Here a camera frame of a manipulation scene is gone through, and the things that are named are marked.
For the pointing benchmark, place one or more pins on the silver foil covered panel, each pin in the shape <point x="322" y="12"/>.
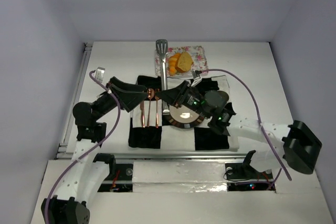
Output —
<point x="178" y="177"/>

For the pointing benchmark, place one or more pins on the floral rectangular tray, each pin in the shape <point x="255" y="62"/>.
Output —
<point x="197" y="54"/>

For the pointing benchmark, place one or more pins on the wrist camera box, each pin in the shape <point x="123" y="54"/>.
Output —
<point x="196" y="77"/>
<point x="99" y="74"/>

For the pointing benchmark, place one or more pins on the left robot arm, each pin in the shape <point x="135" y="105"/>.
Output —
<point x="73" y="192"/>

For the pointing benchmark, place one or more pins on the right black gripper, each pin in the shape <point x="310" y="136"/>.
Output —
<point x="182" y="95"/>

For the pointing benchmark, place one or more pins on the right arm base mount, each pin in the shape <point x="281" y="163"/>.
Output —
<point x="242" y="177"/>

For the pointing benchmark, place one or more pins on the metal cup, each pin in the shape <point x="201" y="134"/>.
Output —
<point x="224" y="95"/>

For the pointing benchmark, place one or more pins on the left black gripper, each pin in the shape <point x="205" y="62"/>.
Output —
<point x="115" y="94"/>

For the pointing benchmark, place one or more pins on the copper knife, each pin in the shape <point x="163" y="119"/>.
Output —
<point x="142" y="114"/>

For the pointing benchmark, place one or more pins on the orange striped croissant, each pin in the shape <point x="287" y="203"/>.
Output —
<point x="172" y="63"/>

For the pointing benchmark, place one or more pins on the copper spoon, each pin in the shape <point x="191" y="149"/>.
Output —
<point x="151" y="94"/>

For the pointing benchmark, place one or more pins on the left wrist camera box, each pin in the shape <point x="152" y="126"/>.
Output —
<point x="99" y="74"/>

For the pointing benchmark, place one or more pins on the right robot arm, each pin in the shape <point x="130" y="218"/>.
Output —
<point x="293" y="145"/>

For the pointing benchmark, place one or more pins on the copper fork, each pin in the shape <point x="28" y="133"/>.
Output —
<point x="157" y="108"/>

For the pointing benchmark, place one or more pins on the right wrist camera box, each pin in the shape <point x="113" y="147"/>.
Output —
<point x="196" y="77"/>

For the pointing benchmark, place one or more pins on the sliced bread loaf piece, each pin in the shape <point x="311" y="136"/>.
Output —
<point x="184" y="63"/>

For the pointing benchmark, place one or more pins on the aluminium rail frame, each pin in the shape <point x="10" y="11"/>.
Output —
<point x="254" y="84"/>

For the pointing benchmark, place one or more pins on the black white checkered placemat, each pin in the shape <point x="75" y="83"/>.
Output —
<point x="168" y="137"/>

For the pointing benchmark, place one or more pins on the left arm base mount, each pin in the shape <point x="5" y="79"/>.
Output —
<point x="119" y="178"/>

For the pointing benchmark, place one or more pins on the beige plate with dark rim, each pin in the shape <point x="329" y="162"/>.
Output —
<point x="183" y="118"/>

